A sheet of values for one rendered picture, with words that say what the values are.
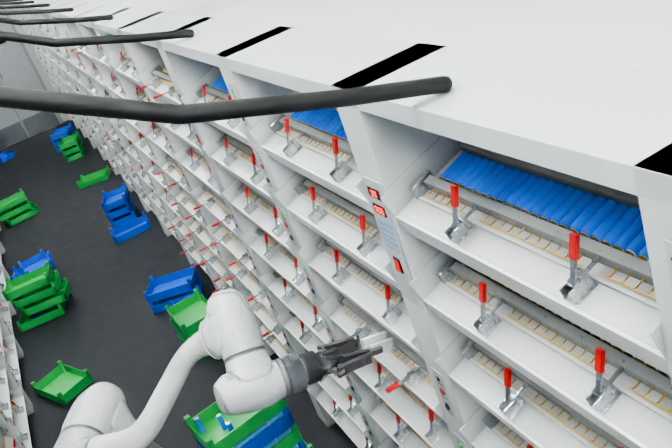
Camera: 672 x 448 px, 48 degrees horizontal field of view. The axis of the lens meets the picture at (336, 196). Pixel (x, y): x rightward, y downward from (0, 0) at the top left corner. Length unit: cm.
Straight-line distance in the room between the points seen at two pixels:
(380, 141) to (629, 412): 59
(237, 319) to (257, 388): 16
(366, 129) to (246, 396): 73
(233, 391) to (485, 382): 57
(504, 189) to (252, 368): 79
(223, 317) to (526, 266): 87
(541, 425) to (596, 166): 68
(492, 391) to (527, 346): 25
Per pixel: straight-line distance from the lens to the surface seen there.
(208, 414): 282
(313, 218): 188
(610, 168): 82
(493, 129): 96
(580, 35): 123
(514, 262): 113
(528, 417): 143
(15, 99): 93
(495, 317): 133
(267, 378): 176
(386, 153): 133
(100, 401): 218
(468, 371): 155
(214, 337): 179
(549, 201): 116
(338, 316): 220
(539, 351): 126
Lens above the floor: 211
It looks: 24 degrees down
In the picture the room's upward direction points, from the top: 20 degrees counter-clockwise
